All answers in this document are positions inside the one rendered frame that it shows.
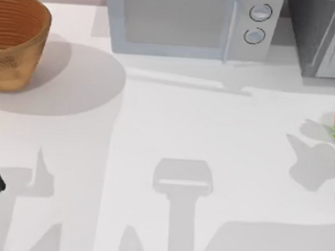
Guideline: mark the pale microwave door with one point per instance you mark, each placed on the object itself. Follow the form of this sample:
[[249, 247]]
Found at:
[[174, 20]]

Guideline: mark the round microwave knob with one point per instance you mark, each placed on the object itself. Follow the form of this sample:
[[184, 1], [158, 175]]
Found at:
[[260, 12], [254, 35]]

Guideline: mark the pale microwave oven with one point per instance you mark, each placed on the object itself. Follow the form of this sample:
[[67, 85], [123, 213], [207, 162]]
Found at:
[[271, 29]]

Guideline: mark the grey cabinet with dark inside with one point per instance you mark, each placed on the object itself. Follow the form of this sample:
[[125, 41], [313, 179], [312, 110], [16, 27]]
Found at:
[[306, 34]]

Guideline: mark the brown woven basket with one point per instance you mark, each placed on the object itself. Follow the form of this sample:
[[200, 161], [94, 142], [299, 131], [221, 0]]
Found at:
[[15, 50]]

